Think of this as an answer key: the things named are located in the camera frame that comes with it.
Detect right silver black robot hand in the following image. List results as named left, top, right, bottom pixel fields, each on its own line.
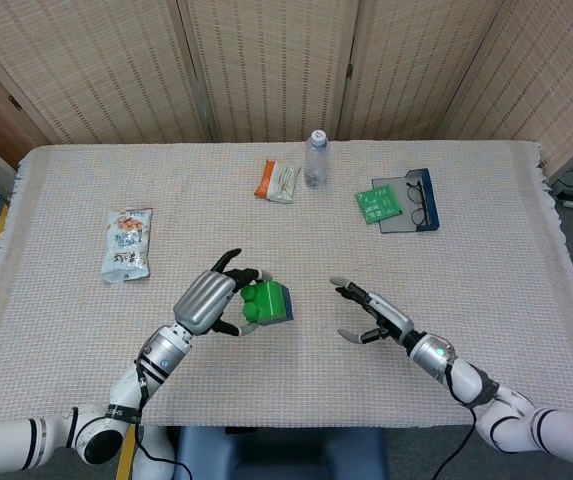
left=329, top=276, right=417, bottom=359

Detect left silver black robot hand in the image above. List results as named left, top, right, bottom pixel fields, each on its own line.
left=172, top=248, right=275, bottom=337

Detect green toy brick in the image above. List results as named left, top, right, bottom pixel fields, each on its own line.
left=239, top=280, right=288, bottom=328

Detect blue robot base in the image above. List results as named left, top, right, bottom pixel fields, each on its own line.
left=173, top=425, right=387, bottom=480

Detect silver printed snack bag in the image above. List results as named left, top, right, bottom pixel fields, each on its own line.
left=100, top=207, right=154, bottom=284

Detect white woven tablecloth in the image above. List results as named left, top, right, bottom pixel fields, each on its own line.
left=0, top=141, right=573, bottom=430

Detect black framed eyeglasses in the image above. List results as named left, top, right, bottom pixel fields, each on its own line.
left=405, top=180, right=430, bottom=227

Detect green printed card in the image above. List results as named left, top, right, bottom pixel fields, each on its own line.
left=355, top=184, right=400, bottom=226

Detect blue open glasses case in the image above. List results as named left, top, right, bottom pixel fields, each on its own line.
left=371, top=168, right=440, bottom=235

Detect orange white snack packet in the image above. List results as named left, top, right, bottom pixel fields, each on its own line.
left=253, top=159, right=302, bottom=205

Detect clear plastic water bottle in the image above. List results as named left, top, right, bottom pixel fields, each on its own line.
left=304, top=129, right=329, bottom=189

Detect beige wicker folding screen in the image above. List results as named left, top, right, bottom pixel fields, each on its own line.
left=0, top=0, right=573, bottom=171

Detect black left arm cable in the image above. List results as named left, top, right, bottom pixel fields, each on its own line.
left=133, top=359, right=192, bottom=480

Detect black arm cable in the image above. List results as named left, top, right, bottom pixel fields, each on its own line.
left=133, top=359, right=192, bottom=480
left=433, top=364, right=485, bottom=480

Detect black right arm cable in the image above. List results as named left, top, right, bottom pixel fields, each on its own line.
left=433, top=364, right=485, bottom=480

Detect black power adapter with cable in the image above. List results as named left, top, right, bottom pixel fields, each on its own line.
left=550, top=168, right=573, bottom=200

